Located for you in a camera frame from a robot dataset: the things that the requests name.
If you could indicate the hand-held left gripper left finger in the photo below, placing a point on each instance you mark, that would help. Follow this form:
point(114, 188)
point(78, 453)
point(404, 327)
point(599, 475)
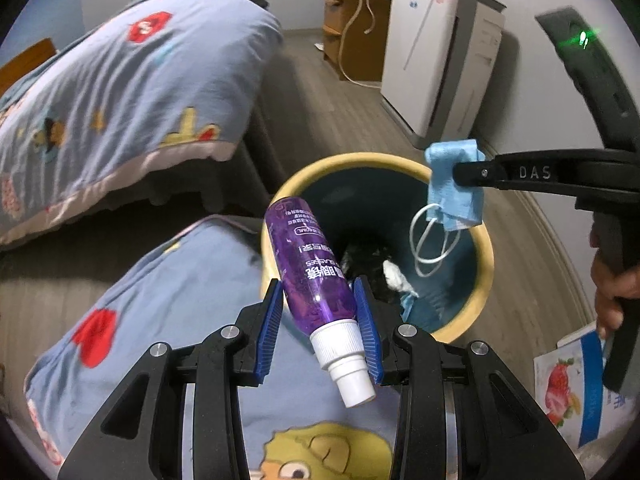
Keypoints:
point(270, 330)

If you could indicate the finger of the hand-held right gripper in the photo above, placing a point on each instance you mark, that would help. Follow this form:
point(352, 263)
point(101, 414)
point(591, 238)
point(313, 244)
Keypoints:
point(520, 172)

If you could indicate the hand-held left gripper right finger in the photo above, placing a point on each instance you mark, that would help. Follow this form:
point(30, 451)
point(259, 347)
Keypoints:
point(367, 335)

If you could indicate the white and red snack wrapper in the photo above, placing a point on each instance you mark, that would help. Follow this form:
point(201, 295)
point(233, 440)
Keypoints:
point(397, 275)

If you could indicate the blue face mask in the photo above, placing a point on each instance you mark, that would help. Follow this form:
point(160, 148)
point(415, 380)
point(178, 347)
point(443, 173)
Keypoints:
point(450, 185)

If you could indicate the purple spray bottle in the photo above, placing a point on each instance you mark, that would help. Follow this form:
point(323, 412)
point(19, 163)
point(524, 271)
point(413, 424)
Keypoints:
point(310, 270)

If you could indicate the yellow and teal waste bin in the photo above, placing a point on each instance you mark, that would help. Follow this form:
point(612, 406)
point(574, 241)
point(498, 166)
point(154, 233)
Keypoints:
point(460, 290)

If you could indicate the person's right hand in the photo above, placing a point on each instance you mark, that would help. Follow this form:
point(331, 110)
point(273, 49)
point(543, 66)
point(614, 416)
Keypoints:
point(610, 290)

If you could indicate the blue packet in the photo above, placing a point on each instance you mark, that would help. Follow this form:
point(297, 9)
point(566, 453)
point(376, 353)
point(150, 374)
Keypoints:
point(407, 305)

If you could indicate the blue cartoon printed blanket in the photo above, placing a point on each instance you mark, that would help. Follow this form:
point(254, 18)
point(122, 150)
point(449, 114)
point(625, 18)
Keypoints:
point(125, 90)
point(150, 300)

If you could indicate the white air purifier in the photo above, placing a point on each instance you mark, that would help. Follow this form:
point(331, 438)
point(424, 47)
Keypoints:
point(415, 60)

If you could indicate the grey bed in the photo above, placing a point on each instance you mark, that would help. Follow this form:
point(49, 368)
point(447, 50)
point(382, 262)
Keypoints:
point(260, 150)

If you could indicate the strawberry print box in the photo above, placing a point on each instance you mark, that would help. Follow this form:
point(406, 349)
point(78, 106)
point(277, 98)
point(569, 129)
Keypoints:
point(560, 385)

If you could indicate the wooden nightstand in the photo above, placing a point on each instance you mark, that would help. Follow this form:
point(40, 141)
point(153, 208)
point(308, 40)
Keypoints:
point(360, 45)

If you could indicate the wooden headboard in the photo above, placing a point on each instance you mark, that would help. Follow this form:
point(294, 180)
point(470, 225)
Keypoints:
point(25, 67)

